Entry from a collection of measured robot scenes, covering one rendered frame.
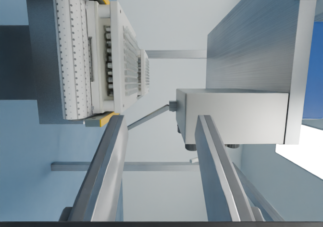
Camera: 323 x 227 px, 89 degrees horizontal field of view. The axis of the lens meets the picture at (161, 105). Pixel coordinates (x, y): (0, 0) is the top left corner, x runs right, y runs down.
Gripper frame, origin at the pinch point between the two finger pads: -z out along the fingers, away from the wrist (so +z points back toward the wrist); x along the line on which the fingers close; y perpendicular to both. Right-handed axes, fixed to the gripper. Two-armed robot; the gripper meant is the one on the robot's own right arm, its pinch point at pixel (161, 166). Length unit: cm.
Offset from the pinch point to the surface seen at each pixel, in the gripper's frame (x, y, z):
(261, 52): -24.6, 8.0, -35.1
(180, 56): -15, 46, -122
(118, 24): 9.4, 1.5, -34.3
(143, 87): 10, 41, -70
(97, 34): 14.1, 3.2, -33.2
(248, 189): -59, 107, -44
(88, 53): 16.4, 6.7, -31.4
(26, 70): 37, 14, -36
